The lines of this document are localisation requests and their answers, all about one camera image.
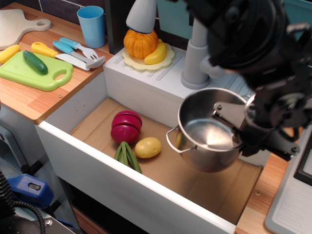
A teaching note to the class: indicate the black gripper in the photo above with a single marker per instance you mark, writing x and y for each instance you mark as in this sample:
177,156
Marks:
260,126

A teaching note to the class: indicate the stainless steel pot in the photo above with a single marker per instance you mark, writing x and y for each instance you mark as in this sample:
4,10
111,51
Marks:
201,139

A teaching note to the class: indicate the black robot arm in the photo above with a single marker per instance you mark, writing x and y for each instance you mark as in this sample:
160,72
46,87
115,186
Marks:
255,39

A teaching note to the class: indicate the white toy sink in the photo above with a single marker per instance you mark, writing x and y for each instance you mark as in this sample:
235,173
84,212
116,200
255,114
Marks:
168,197

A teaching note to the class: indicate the brown cardboard sheet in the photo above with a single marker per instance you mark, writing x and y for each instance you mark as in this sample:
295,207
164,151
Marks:
225,193

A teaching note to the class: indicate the wooden countertop right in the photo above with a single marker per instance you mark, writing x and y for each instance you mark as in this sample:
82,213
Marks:
252,220

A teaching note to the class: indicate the yellow toy potato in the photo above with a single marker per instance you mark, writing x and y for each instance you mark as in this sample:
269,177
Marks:
148,147

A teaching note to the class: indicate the grey toy stove top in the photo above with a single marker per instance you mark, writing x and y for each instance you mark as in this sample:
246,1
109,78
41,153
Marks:
291,209

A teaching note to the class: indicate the purple toy beet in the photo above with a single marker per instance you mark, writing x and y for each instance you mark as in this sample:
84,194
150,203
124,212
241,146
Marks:
125,130

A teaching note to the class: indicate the yellow toy banana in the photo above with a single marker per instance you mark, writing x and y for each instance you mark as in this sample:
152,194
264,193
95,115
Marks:
158,55

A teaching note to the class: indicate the cream scalloped toy plate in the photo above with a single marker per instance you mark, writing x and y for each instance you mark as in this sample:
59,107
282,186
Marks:
138,63

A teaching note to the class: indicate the orange toy pumpkin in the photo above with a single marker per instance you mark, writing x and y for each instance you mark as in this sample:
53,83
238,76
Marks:
140,45

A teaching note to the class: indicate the grey toy faucet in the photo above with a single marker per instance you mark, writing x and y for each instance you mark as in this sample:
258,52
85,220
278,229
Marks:
197,68

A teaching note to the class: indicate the blue plastic cup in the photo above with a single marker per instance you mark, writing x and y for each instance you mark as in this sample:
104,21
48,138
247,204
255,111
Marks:
91,20

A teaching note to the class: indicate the blue clamp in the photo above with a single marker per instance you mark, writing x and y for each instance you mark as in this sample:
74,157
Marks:
32,190

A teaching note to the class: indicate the green toy cucumber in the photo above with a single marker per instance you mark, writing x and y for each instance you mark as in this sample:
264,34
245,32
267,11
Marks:
35,62

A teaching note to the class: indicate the green plastic cutting board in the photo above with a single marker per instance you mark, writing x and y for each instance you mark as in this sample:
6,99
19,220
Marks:
18,70

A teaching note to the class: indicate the yellow toy corn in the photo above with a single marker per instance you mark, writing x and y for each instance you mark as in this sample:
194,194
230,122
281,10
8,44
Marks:
6,54

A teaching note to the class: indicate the wooden cutting board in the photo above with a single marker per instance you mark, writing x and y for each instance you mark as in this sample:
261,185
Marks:
14,25

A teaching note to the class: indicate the blue handled toy spatula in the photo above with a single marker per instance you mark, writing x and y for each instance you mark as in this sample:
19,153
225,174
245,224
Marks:
90,63

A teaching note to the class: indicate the blue handled toy fork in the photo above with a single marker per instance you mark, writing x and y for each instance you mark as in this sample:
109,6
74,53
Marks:
88,52

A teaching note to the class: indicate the yellow handled toy knife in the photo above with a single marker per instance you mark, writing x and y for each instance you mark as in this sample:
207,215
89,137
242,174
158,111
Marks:
42,49

